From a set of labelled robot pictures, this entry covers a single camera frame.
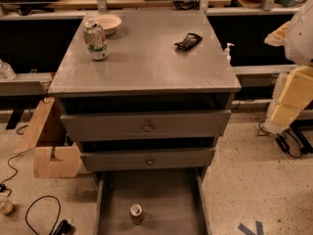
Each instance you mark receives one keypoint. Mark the grey bottom drawer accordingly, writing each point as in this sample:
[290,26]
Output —
[172,199]

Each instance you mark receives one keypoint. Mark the black snack packet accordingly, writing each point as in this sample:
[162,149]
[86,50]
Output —
[189,42]

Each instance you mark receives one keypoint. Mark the grey drawer cabinet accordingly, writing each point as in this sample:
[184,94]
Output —
[145,72]

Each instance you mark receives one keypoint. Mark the orange soda can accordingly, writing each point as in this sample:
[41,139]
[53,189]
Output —
[136,212]

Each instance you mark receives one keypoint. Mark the grey top drawer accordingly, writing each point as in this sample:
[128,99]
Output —
[154,125]

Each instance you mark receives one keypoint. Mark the wooden block stand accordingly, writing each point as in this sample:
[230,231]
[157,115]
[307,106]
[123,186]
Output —
[46,137]

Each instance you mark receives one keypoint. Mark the grey middle drawer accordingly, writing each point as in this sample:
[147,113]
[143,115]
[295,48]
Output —
[148,159]

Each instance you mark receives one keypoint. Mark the white pump bottle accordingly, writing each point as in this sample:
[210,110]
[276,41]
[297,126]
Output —
[227,52]

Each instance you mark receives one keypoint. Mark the clear plastic cup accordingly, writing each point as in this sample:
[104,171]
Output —
[6,206]

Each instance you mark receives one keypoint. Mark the green white soda can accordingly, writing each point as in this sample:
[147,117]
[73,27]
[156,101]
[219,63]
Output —
[95,40]

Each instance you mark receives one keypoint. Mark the white bowl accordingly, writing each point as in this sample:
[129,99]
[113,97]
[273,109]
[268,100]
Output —
[109,23]

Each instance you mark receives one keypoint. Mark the grey drawer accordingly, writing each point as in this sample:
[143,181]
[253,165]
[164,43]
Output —
[154,125]
[172,199]
[148,159]

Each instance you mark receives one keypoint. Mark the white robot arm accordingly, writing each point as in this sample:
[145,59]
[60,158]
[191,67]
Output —
[293,92]

